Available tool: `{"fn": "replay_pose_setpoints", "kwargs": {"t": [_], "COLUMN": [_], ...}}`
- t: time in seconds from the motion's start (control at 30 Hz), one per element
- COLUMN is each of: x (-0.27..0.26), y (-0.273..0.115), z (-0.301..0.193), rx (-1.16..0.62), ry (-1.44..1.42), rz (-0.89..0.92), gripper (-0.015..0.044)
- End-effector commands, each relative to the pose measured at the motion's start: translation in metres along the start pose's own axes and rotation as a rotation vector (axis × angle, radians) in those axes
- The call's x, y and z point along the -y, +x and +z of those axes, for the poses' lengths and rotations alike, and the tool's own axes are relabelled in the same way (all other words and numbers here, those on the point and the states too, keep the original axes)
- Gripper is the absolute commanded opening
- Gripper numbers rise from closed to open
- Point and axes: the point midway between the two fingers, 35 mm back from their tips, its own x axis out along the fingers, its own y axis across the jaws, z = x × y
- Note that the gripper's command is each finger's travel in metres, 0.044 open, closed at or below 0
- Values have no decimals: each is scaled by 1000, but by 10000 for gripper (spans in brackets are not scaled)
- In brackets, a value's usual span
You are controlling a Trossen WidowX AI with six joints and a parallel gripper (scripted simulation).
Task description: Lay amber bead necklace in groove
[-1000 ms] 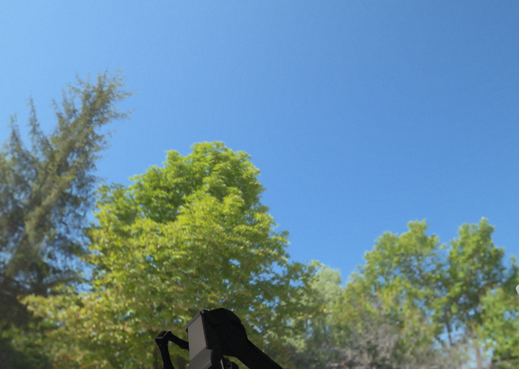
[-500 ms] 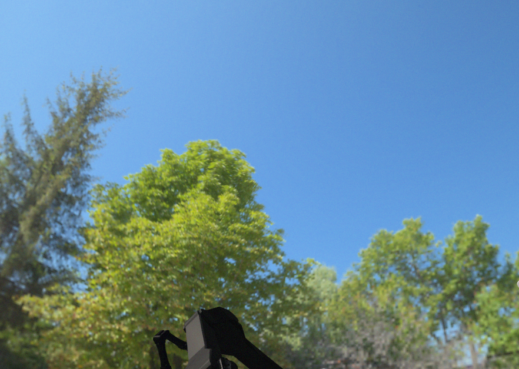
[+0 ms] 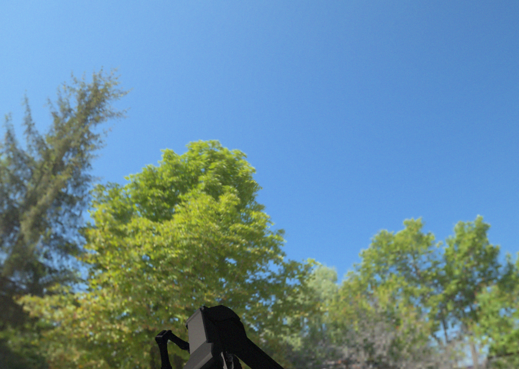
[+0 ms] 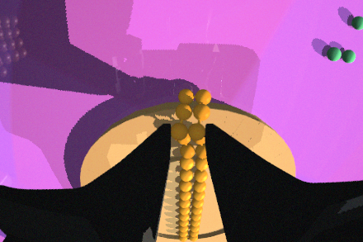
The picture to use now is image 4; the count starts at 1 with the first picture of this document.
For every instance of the green sphere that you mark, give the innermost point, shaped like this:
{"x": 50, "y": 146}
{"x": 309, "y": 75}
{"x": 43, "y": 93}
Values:
{"x": 357, "y": 23}
{"x": 348, "y": 56}
{"x": 333, "y": 54}

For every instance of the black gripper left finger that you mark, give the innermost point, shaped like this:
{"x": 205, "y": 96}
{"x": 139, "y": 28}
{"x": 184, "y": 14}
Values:
{"x": 124, "y": 204}

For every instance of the light orange round board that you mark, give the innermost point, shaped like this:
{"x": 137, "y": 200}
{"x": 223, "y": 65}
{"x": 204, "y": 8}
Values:
{"x": 123, "y": 136}

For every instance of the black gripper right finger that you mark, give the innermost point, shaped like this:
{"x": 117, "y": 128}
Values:
{"x": 259, "y": 202}

